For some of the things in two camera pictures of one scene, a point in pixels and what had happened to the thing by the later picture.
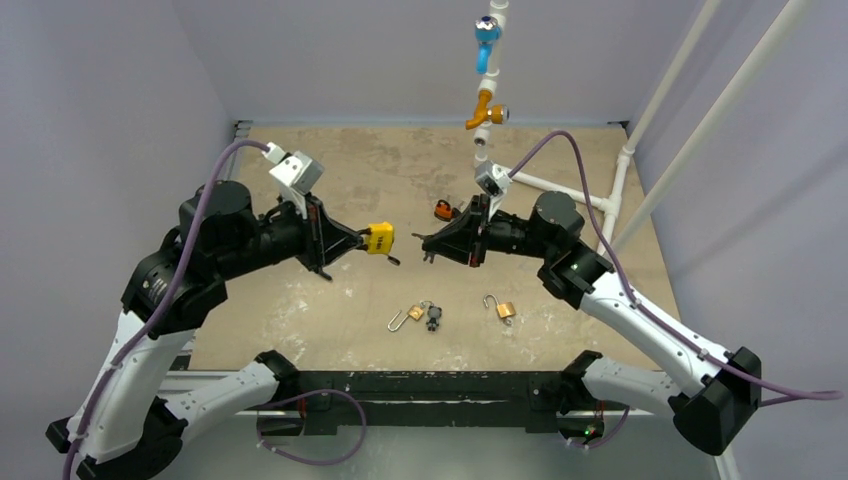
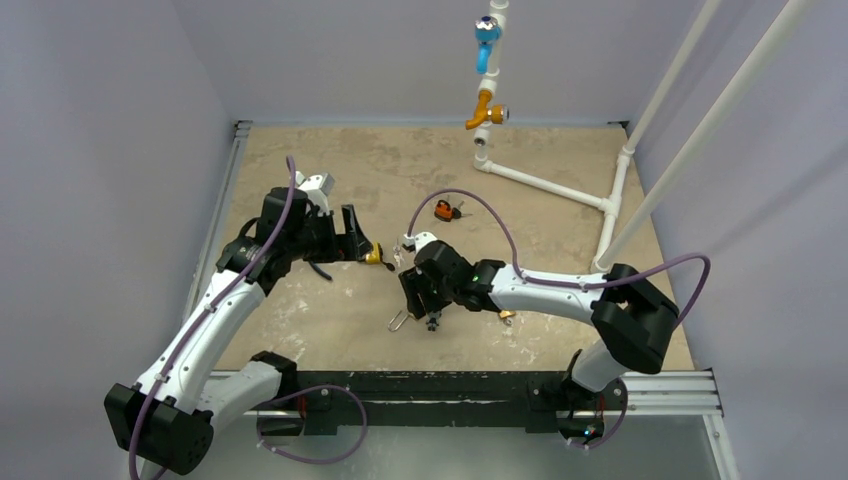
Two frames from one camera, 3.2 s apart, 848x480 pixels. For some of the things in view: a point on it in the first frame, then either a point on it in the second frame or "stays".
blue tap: x=486 y=32 stays
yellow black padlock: x=381 y=239 to x=375 y=257
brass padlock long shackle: x=415 y=312 stays
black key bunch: x=433 y=315 stays
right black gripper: x=477 y=231 to x=411 y=295
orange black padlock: x=443 y=211 stays
